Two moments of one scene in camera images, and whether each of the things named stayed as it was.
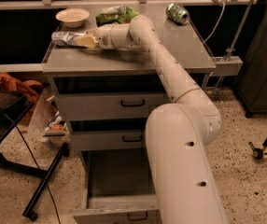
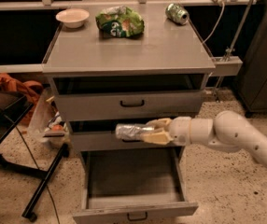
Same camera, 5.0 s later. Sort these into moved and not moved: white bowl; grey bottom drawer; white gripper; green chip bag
Moved: white gripper
Not moved: green chip bag; white bowl; grey bottom drawer
